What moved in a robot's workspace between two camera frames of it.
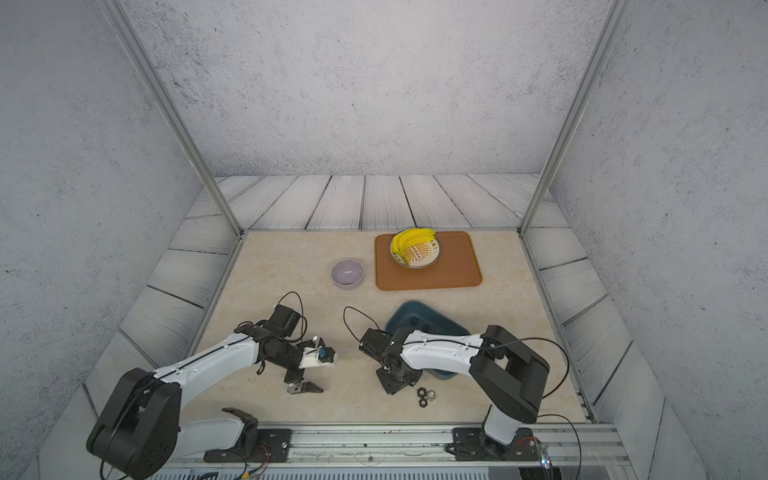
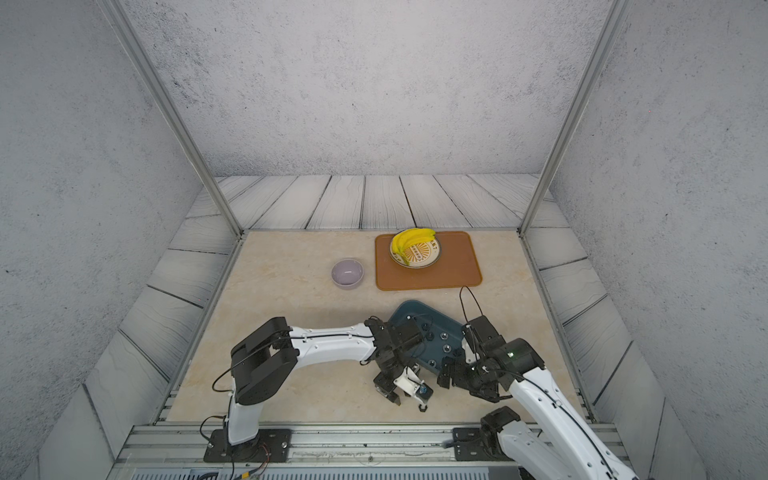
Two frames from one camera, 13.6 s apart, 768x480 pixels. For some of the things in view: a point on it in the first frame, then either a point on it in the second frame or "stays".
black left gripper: x=297 y=378 → x=388 y=388
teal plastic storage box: x=418 y=316 stays
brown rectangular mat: x=457 y=267 stays
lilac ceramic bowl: x=347 y=273 stays
